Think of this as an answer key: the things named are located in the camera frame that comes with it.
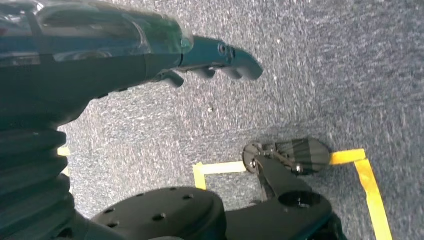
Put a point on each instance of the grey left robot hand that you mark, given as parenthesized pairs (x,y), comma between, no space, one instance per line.
(82,59)

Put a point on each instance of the yellow floor tape square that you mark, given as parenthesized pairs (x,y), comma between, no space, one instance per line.
(374,198)

